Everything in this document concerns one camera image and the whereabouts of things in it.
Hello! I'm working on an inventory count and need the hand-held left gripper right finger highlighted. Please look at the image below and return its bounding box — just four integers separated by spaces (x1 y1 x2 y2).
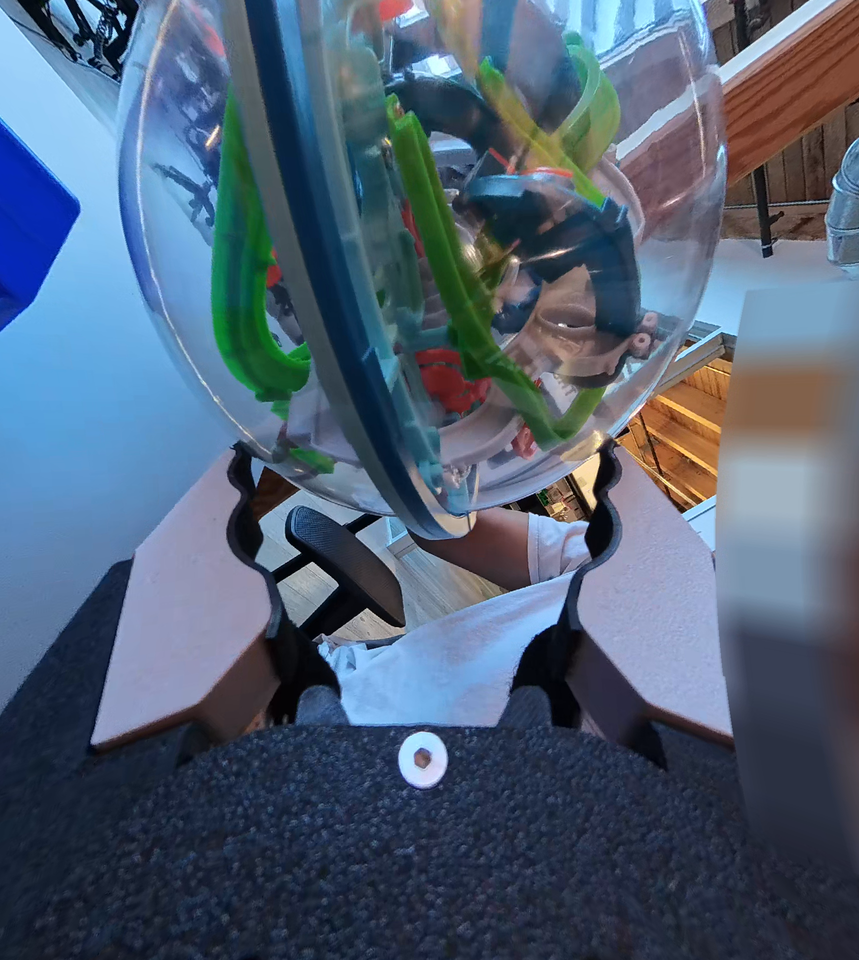
555 441 731 749

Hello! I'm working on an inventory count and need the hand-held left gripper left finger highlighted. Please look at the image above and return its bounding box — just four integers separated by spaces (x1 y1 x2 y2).
90 442 284 755

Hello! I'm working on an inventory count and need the clear plastic maze ball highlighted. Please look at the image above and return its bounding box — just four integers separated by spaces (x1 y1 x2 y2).
116 0 729 541

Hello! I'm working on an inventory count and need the person's right forearm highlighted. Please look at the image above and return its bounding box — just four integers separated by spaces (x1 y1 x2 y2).
425 506 547 594

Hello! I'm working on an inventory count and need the black office chair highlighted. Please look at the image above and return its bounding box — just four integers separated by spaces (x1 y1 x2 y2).
268 504 410 642

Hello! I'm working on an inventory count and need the wooden ceiling beam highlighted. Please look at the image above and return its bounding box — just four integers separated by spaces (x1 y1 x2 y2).
720 0 859 185

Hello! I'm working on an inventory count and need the black equipment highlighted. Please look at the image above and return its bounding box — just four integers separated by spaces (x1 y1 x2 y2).
13 0 142 80

